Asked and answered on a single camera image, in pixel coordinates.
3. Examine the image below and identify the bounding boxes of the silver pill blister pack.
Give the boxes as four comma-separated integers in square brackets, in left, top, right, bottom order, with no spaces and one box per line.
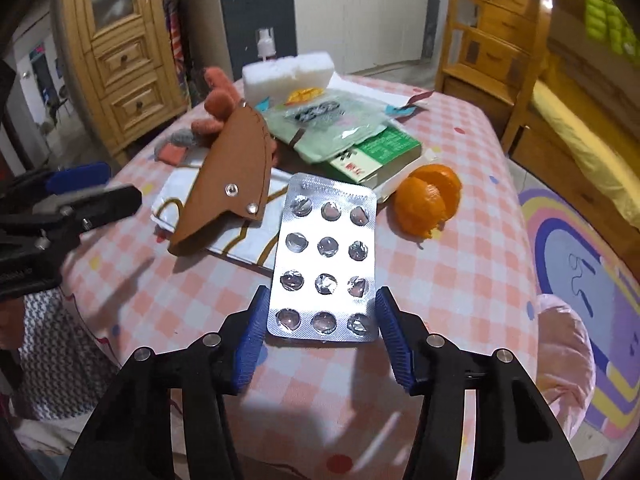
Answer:
[266,172,378,344]

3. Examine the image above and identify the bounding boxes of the grey checkered cloth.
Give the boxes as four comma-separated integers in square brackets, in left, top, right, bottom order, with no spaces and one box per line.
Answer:
[19,289,118,422]

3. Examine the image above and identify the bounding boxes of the green puffer jacket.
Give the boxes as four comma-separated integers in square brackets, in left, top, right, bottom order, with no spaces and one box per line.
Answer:
[584,0,639,57]

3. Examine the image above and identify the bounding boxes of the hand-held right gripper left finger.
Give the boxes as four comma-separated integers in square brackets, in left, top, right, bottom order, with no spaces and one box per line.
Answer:
[60,285,273,480]

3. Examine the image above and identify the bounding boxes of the pale green plastic packet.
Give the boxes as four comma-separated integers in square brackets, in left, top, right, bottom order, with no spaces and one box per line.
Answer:
[262,89,396,164]

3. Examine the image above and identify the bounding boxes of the white foam block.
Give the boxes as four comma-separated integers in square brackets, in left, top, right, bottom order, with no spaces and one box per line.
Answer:
[242,51,337,106]

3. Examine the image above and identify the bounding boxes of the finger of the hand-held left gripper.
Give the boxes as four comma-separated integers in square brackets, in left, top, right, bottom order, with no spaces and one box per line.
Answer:
[47,183,144,250]
[0,161,113,216]

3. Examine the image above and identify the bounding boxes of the pink checkered tablecloth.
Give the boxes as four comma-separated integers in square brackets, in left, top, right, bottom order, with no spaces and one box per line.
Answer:
[60,74,539,480]

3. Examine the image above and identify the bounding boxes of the orange plush toy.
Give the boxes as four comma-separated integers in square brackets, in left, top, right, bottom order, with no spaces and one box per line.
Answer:
[192,66,246,134]

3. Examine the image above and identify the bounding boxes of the pastel oval rug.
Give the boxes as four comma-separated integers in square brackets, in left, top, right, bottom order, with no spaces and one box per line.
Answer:
[517,180,640,442]

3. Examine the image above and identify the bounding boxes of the wooden cabinet with drawers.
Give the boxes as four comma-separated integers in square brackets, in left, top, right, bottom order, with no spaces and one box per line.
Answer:
[55,0,192,167]

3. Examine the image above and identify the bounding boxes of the white paper envelope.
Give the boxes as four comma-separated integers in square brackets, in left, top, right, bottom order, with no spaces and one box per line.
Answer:
[325,75,436,122]

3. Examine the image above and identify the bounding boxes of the orange peel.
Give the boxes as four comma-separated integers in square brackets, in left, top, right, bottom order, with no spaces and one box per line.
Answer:
[394,164,462,239]

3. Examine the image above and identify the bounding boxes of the brown leather pouch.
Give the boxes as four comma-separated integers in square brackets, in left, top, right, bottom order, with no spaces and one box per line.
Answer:
[167,105,274,257]

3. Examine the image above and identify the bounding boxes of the wooden bed with yellow sheet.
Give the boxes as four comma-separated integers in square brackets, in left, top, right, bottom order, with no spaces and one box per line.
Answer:
[501,0,640,272]

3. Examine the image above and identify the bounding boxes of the grey felt toy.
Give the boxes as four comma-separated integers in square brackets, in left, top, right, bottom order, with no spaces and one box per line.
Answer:
[153,128,199,166]

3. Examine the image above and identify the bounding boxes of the white printed pouch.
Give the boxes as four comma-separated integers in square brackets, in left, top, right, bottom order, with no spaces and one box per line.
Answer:
[150,166,293,274]

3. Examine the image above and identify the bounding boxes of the dark chalkboard panel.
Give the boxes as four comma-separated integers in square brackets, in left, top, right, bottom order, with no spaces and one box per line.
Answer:
[216,0,299,82]

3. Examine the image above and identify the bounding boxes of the wooden stair drawers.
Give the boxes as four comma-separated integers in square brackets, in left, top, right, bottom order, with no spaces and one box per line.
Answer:
[435,0,552,154]

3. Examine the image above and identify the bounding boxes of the green and white medicine box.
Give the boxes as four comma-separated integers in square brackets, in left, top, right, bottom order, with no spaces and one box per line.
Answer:
[327,127,424,204]

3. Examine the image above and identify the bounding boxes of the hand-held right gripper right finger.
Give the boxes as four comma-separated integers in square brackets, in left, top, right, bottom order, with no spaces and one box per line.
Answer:
[375,286,586,480]

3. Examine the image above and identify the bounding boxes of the white spray bottle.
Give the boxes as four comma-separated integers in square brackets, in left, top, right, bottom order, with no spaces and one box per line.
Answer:
[256,29,276,64]

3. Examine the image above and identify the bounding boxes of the trash bin with pink bag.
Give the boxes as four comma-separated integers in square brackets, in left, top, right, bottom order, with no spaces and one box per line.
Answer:
[535,294,597,409]

